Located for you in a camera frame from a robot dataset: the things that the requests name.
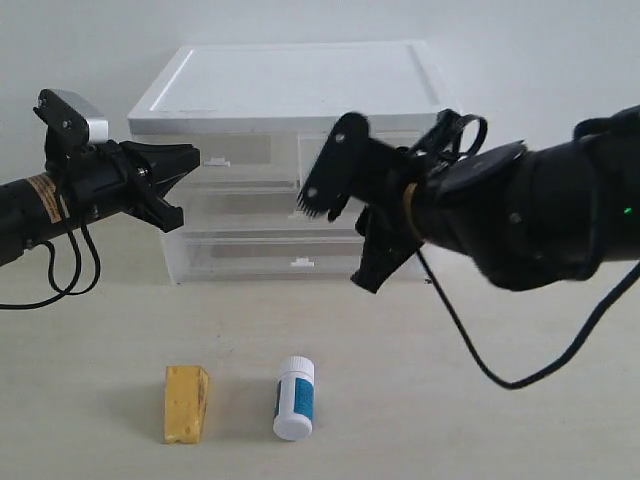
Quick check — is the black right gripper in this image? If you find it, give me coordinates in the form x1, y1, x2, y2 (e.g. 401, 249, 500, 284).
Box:
349, 138, 424, 294

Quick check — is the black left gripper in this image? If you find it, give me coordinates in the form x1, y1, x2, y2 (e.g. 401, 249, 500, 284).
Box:
63, 140, 200, 233

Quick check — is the white pill bottle blue label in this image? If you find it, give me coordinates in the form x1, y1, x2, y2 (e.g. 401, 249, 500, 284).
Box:
273, 356, 315, 441

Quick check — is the yellow cheese wedge sponge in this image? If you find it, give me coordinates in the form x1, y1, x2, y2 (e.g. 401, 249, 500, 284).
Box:
163, 365, 210, 444

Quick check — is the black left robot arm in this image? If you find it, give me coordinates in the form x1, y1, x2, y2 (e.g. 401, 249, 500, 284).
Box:
1, 141, 200, 265

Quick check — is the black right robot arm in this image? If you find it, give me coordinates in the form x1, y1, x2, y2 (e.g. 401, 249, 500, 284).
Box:
352, 107, 639, 292

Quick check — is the clear plastic container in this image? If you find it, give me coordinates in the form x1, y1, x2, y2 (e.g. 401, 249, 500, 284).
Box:
168, 190, 363, 236
162, 229, 364, 283

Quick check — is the white plastic drawer cabinet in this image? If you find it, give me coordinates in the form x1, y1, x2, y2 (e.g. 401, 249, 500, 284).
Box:
125, 38, 464, 286

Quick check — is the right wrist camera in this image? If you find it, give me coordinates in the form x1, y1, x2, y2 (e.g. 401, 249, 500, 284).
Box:
297, 111, 370, 222

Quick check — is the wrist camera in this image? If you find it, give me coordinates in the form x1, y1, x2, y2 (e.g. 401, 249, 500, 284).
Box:
297, 111, 370, 222
33, 89, 109, 162

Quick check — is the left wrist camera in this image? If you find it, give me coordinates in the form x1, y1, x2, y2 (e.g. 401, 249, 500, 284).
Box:
33, 89, 109, 162

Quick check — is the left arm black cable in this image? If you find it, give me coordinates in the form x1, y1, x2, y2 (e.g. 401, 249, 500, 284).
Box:
0, 149, 103, 310

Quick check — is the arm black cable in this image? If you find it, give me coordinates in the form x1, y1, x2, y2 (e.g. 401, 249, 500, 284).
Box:
0, 149, 103, 310
407, 110, 640, 391

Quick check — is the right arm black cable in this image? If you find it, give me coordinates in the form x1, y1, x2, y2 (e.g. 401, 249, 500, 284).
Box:
407, 110, 640, 391

